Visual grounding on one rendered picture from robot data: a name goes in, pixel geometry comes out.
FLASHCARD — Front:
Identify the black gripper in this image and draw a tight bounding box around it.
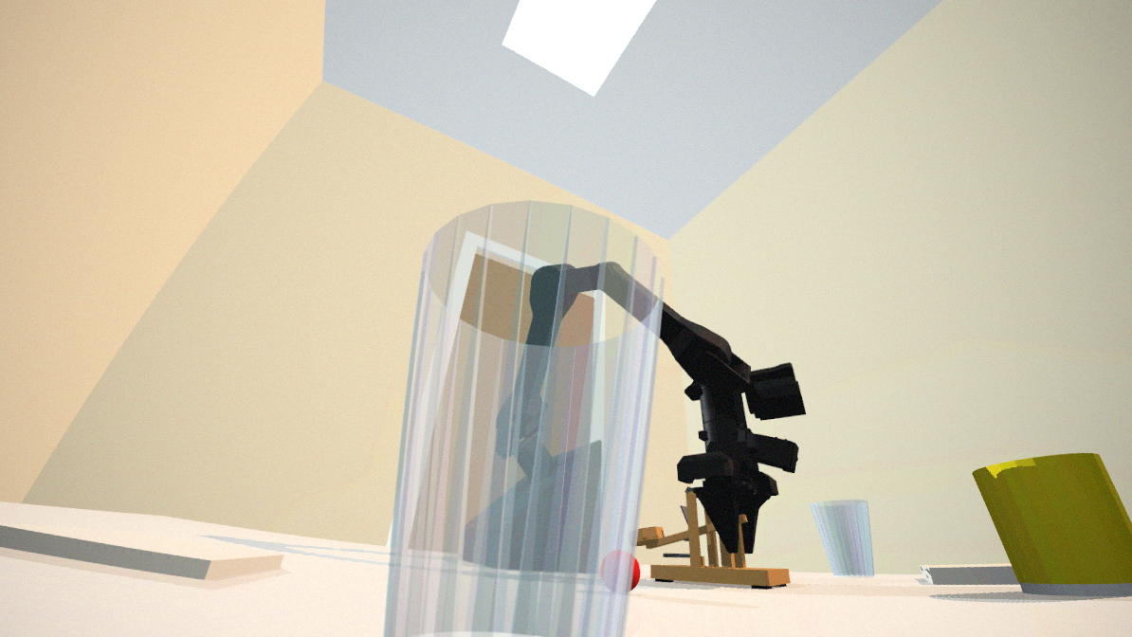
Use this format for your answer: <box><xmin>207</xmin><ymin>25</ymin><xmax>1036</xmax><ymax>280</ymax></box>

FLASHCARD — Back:
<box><xmin>677</xmin><ymin>418</ymin><xmax>778</xmax><ymax>554</ymax></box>

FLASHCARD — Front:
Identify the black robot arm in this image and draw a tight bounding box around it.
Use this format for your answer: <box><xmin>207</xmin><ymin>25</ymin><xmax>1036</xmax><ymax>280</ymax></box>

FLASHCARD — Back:
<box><xmin>659</xmin><ymin>302</ymin><xmax>806</xmax><ymax>473</ymax></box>

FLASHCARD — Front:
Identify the yellow mug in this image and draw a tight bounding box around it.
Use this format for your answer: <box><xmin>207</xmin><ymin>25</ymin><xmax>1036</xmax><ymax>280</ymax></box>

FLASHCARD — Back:
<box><xmin>972</xmin><ymin>453</ymin><xmax>1132</xmax><ymax>596</ymax></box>

